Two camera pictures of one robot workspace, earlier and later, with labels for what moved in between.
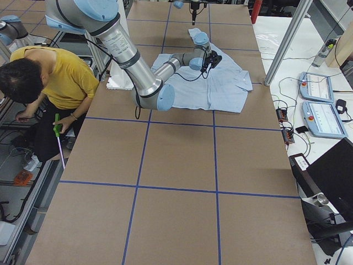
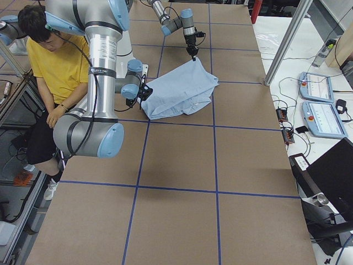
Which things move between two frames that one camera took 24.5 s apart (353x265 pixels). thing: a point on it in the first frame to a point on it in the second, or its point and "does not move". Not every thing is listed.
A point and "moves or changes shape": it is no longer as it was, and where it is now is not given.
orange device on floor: x=22 y=178 does not move
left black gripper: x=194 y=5 to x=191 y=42
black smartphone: x=301 y=129 does not move
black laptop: x=331 y=174 does not move
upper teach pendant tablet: x=316 y=86 does not move
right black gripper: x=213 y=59 to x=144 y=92
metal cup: x=322 y=199 does not move
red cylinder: x=256 y=10 does not move
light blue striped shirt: x=222 y=88 moves or changes shape
